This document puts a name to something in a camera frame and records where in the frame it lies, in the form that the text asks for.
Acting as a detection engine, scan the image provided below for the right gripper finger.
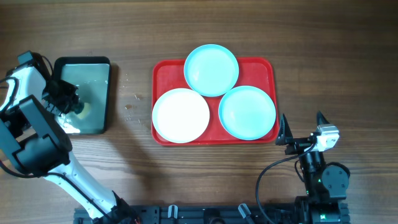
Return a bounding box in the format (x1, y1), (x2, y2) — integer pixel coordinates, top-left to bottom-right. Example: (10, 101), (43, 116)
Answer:
(275, 114), (293, 146)
(317, 111), (330, 126)

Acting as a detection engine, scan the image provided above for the green yellow sponge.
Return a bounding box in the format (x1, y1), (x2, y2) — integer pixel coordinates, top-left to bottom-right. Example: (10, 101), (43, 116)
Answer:
(74, 102), (91, 119)

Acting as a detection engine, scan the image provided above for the teal plate top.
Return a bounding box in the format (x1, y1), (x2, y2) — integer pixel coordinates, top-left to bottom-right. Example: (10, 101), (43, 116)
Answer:
(183, 44), (239, 97)

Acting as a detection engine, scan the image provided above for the teal plate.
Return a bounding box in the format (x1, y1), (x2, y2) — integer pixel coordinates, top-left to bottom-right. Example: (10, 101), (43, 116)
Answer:
(218, 85), (276, 141)
(183, 44), (239, 97)

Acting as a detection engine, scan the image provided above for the white round plate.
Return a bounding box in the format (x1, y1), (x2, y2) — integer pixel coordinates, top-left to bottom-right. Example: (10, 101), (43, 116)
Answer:
(152, 88), (210, 144)

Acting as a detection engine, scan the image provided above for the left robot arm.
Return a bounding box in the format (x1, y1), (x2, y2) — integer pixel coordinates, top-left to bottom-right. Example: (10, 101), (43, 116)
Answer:
(1, 65), (139, 223)

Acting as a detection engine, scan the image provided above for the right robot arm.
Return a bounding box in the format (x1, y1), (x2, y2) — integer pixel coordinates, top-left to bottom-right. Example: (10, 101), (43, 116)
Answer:
(275, 112), (351, 224)

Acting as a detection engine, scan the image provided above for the red plastic tray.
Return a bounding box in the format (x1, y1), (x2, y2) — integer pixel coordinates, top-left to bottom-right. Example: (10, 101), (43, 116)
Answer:
(151, 57), (280, 146)

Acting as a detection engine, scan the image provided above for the black water basin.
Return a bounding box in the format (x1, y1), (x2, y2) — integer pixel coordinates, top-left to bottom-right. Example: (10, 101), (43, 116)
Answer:
(54, 56), (111, 135)

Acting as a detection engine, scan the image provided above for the teal plate right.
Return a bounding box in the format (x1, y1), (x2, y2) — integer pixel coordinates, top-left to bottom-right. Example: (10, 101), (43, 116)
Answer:
(218, 85), (276, 141)

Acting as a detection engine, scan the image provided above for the black right camera cable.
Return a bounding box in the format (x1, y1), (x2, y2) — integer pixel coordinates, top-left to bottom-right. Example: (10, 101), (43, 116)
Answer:
(255, 142), (317, 224)

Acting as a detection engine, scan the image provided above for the black camera cable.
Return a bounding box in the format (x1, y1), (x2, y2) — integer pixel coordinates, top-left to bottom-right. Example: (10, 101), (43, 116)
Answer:
(255, 142), (317, 224)
(0, 55), (54, 179)

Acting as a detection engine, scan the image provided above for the black left camera cable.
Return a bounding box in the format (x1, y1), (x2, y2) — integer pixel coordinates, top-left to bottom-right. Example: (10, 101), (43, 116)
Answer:
(0, 55), (54, 179)

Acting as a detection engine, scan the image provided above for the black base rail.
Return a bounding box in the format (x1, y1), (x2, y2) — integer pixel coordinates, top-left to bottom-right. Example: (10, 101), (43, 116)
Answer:
(74, 203), (351, 224)

